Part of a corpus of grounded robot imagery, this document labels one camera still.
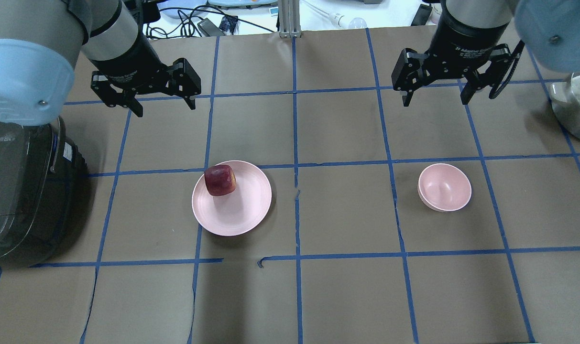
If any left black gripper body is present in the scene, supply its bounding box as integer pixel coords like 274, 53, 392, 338
91, 52, 181, 97

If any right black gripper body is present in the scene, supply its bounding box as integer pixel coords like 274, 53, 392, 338
426, 14, 508, 80

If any red apple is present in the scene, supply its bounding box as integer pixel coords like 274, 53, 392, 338
204, 165, 237, 196

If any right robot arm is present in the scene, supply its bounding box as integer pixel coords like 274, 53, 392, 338
391, 0, 580, 107

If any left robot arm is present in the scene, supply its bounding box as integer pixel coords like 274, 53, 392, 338
0, 0, 202, 126

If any steel bowl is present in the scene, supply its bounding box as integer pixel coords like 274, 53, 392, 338
548, 72, 580, 140

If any pink bowl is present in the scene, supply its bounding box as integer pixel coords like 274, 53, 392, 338
417, 163, 472, 213

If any pink plate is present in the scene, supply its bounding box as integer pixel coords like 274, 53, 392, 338
191, 160, 273, 237

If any dark grey rice cooker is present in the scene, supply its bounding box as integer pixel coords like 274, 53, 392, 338
0, 117, 87, 269

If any brown paper table mat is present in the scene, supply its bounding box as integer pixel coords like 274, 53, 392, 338
0, 27, 580, 344

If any aluminium frame post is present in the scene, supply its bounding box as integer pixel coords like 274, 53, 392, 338
277, 0, 302, 38

